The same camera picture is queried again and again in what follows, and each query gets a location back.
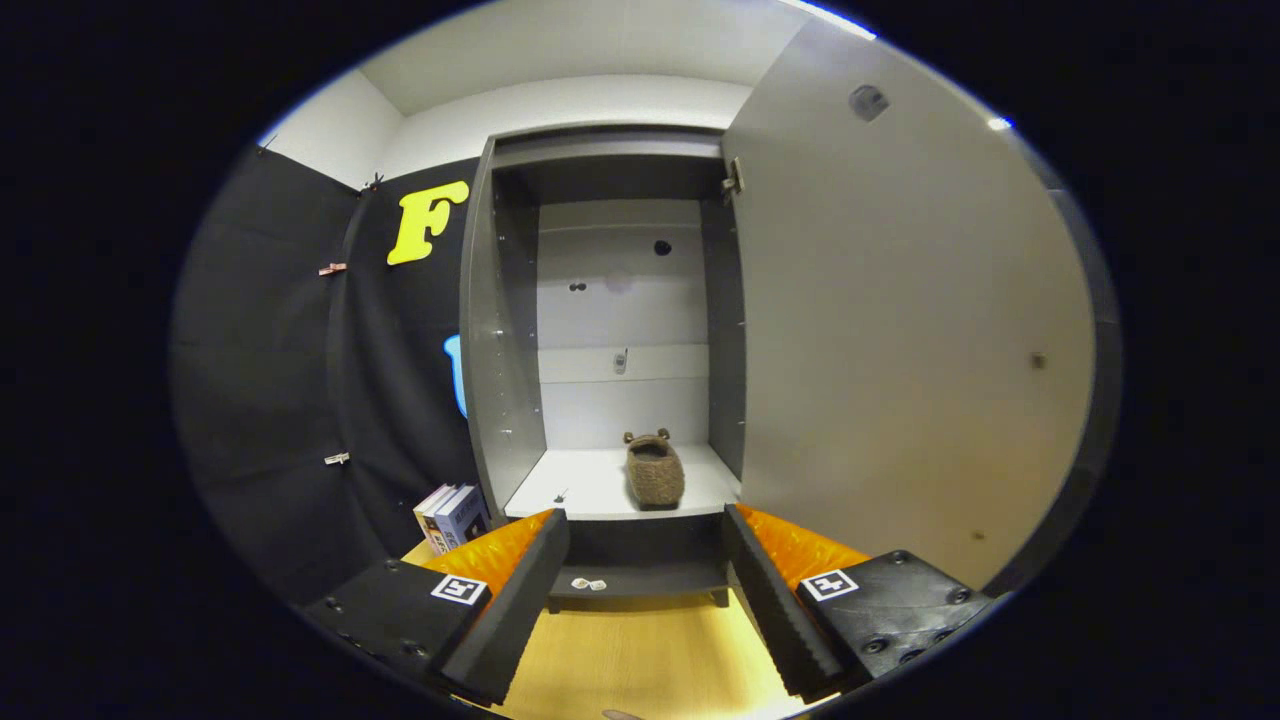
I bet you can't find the blue cover book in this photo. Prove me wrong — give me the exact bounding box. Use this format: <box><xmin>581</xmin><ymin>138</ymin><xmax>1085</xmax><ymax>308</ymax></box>
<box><xmin>436</xmin><ymin>485</ymin><xmax>492</xmax><ymax>552</ymax></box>

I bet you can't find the beige spine book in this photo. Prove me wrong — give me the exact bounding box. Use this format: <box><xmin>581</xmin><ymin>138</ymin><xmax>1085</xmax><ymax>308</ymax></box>
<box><xmin>413</xmin><ymin>483</ymin><xmax>451</xmax><ymax>546</ymax></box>

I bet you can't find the brown fuzzy shoe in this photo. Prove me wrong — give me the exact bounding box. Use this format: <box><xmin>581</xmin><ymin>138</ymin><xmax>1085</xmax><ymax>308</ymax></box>
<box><xmin>624</xmin><ymin>430</ymin><xmax>687</xmax><ymax>511</ymax></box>

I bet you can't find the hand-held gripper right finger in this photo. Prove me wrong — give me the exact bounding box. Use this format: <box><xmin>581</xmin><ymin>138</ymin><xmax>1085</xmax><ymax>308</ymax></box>
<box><xmin>722</xmin><ymin>504</ymin><xmax>1001</xmax><ymax>704</ymax></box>

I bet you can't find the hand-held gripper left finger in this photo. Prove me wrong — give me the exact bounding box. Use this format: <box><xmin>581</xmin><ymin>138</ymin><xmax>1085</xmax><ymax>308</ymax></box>
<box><xmin>298</xmin><ymin>508</ymin><xmax>572</xmax><ymax>707</ymax></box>

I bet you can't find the long ceiling light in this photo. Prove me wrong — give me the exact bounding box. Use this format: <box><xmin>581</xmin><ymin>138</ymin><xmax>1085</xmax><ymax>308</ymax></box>
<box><xmin>780</xmin><ymin>0</ymin><xmax>879</xmax><ymax>42</ymax></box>

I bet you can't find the grey shoe cabinet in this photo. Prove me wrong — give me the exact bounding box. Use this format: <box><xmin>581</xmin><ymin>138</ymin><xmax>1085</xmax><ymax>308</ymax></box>
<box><xmin>458</xmin><ymin>122</ymin><xmax>752</xmax><ymax>612</ymax></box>

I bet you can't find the black backdrop cloth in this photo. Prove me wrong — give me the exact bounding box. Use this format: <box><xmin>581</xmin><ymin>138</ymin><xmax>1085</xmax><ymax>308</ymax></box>
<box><xmin>170</xmin><ymin>140</ymin><xmax>483</xmax><ymax>607</ymax></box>

